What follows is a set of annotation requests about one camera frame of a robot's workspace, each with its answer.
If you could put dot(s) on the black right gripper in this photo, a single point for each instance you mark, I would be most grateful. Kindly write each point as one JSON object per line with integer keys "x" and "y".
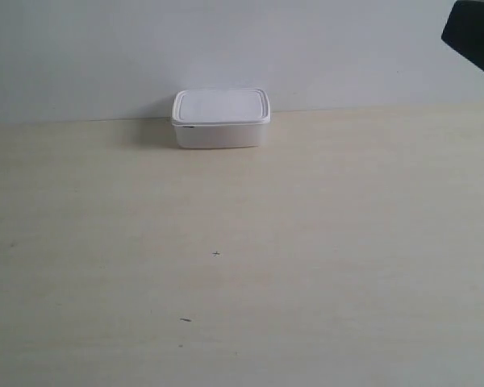
{"x": 464, "y": 30}

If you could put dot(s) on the white lidded plastic container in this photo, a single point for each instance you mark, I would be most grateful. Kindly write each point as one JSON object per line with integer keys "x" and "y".
{"x": 221, "y": 118}

